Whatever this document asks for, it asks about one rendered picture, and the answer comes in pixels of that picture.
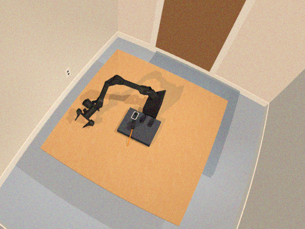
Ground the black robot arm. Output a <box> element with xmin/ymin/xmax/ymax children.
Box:
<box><xmin>82</xmin><ymin>75</ymin><xmax>158</xmax><ymax>114</ymax></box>

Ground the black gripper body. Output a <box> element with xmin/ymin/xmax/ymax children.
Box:
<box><xmin>76</xmin><ymin>108</ymin><xmax>94</xmax><ymax>126</ymax></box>

